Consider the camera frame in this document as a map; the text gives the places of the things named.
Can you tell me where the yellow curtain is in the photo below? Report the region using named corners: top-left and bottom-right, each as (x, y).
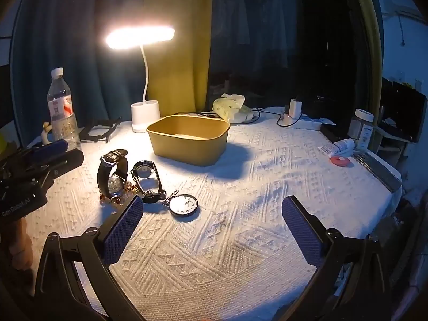
top-left (144, 0), bottom-right (215, 117)
top-left (348, 0), bottom-right (383, 134)

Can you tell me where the silver pocket watch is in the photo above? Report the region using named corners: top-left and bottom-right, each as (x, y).
top-left (163, 190), bottom-right (198, 216)

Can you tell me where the amber bead bracelet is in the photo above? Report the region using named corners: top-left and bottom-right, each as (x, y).
top-left (98, 181), bottom-right (139, 206)

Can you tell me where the black cable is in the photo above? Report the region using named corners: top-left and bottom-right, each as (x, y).
top-left (247, 107), bottom-right (291, 128)

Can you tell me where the black dial wrist watch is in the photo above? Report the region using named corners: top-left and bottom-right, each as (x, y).
top-left (130, 160), bottom-right (167, 203)

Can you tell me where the clear plastic water bottle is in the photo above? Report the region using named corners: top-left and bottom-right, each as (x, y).
top-left (47, 67), bottom-right (82, 151)

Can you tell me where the black box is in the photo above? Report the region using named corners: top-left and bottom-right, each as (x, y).
top-left (321, 124), bottom-right (351, 143)

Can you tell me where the clear jar white lid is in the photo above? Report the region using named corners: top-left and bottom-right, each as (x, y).
top-left (348, 109), bottom-right (374, 150)

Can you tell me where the white tube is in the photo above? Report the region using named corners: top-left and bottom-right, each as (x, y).
top-left (318, 138), bottom-right (356, 157)

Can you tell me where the white desk lamp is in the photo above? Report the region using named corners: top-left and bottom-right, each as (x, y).
top-left (106, 25), bottom-right (175, 133)

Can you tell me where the silver watch black leather strap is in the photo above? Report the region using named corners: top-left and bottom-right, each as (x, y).
top-left (97, 149), bottom-right (129, 198)

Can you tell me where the green printed tissue pack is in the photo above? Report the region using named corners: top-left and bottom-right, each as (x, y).
top-left (212, 94), bottom-right (253, 123)

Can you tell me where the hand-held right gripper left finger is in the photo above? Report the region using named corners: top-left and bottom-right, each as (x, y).
top-left (33, 194), bottom-right (144, 321)

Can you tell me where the black monitor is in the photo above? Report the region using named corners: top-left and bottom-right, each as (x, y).
top-left (381, 77), bottom-right (428, 143)

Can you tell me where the dark blue curtain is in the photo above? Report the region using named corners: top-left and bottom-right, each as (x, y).
top-left (10, 0), bottom-right (149, 144)

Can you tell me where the white power strip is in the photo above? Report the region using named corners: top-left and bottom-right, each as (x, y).
top-left (277, 113), bottom-right (335, 130)

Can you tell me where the white textured tablecloth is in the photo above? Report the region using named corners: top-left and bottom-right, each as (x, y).
top-left (10, 107), bottom-right (403, 321)

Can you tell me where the small white figurine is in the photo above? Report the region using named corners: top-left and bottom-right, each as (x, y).
top-left (41, 123), bottom-right (56, 146)

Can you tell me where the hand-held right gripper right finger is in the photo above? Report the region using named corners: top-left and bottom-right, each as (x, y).
top-left (281, 195), bottom-right (398, 321)

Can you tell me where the yellow plastic container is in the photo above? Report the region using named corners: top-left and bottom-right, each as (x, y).
top-left (146, 114), bottom-right (231, 167)

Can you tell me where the person's left hand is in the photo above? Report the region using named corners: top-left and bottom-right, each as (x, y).
top-left (7, 217), bottom-right (34, 272)

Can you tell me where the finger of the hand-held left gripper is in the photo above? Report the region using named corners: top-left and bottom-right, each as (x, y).
top-left (20, 140), bottom-right (70, 162)
top-left (40, 149), bottom-right (85, 178)

